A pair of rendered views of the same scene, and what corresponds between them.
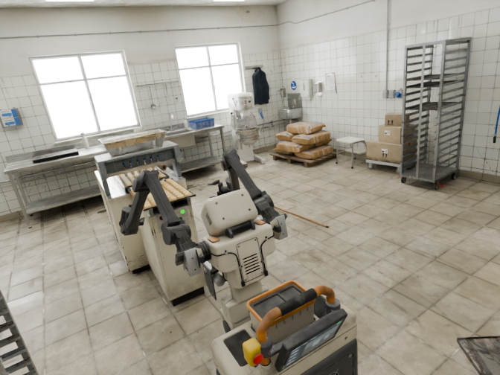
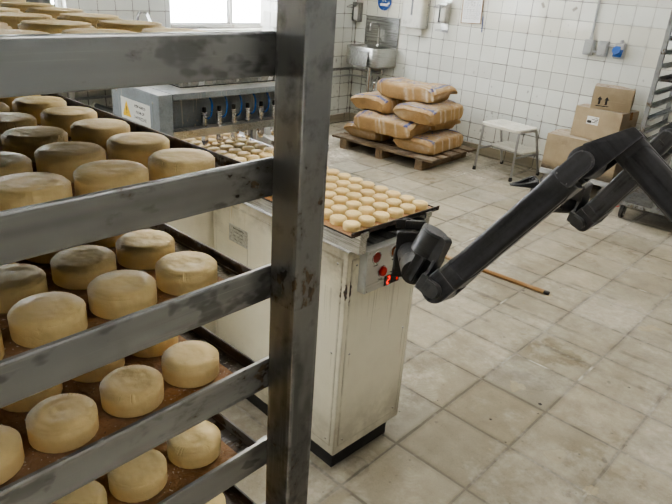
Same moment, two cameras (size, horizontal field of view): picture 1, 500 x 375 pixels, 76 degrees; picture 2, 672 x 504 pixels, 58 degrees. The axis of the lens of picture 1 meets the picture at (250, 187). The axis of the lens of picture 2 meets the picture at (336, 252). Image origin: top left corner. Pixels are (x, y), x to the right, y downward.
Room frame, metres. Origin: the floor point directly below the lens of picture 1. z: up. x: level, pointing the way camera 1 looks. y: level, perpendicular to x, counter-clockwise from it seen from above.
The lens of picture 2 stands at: (0.67, 1.29, 1.55)
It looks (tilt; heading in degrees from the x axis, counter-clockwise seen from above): 24 degrees down; 342
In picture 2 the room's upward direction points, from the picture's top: 4 degrees clockwise
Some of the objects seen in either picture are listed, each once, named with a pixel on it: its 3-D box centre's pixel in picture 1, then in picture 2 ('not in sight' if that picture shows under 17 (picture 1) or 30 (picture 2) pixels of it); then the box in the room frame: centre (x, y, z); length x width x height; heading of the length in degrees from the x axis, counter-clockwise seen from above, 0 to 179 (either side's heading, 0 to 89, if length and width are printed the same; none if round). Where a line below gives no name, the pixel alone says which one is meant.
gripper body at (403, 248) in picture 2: not in sight; (410, 256); (1.82, 0.74, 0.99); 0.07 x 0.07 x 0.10; 73
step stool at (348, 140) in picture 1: (353, 151); (509, 148); (5.48, -1.88, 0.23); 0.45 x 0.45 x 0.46; 22
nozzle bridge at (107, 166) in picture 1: (140, 167); (224, 126); (3.01, 1.01, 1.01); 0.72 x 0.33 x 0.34; 118
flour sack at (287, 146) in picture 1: (294, 145); (392, 122); (6.11, -0.96, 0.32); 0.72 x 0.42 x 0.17; 34
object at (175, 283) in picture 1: (167, 239); (305, 307); (2.56, 0.78, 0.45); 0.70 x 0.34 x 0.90; 28
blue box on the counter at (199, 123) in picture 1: (202, 123); not in sight; (6.17, 0.74, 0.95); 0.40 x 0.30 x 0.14; 123
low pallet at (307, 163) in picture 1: (303, 155); (403, 146); (6.22, -1.15, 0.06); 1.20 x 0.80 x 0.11; 32
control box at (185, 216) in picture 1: (172, 219); (389, 261); (2.24, 0.61, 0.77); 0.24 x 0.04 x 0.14; 118
